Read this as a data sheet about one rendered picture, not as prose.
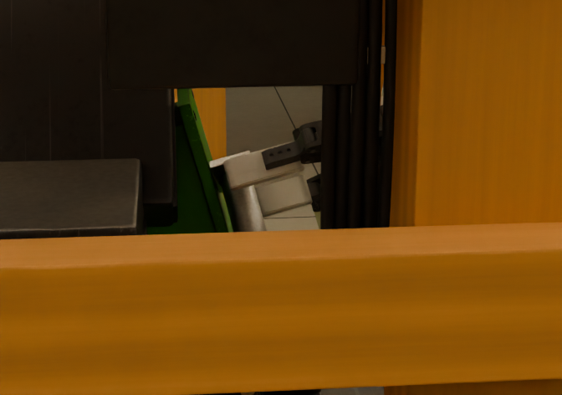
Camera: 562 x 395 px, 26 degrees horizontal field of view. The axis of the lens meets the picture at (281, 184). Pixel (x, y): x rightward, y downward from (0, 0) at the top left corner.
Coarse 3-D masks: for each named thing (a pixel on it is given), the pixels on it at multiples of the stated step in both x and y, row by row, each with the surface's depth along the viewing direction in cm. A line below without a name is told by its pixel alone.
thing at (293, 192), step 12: (288, 180) 118; (300, 180) 117; (264, 192) 117; (276, 192) 117; (288, 192) 117; (300, 192) 117; (264, 204) 117; (276, 204) 117; (288, 204) 117; (300, 204) 117; (264, 216) 117
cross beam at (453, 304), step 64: (0, 256) 73; (64, 256) 73; (128, 256) 73; (192, 256) 73; (256, 256) 73; (320, 256) 73; (384, 256) 74; (448, 256) 74; (512, 256) 74; (0, 320) 73; (64, 320) 73; (128, 320) 73; (192, 320) 74; (256, 320) 74; (320, 320) 74; (384, 320) 75; (448, 320) 75; (512, 320) 76; (0, 384) 74; (64, 384) 74; (128, 384) 75; (192, 384) 75; (256, 384) 75; (320, 384) 76; (384, 384) 76
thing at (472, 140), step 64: (448, 0) 74; (512, 0) 75; (448, 64) 75; (512, 64) 76; (448, 128) 77; (512, 128) 77; (448, 192) 78; (512, 192) 78; (448, 384) 82; (512, 384) 83
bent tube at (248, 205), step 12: (228, 156) 113; (216, 168) 113; (216, 180) 115; (228, 192) 113; (240, 192) 112; (252, 192) 113; (228, 204) 113; (240, 204) 112; (252, 204) 112; (240, 216) 111; (252, 216) 111; (240, 228) 111; (252, 228) 111; (264, 228) 112
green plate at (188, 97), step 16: (192, 96) 120; (176, 112) 117; (192, 112) 111; (176, 128) 112; (192, 128) 111; (176, 144) 113; (192, 144) 112; (176, 160) 113; (192, 160) 113; (208, 160) 115; (176, 176) 114; (192, 176) 114; (208, 176) 113; (192, 192) 114; (208, 192) 113; (192, 208) 115; (208, 208) 115; (224, 208) 119; (176, 224) 115; (192, 224) 115; (208, 224) 116; (224, 224) 114
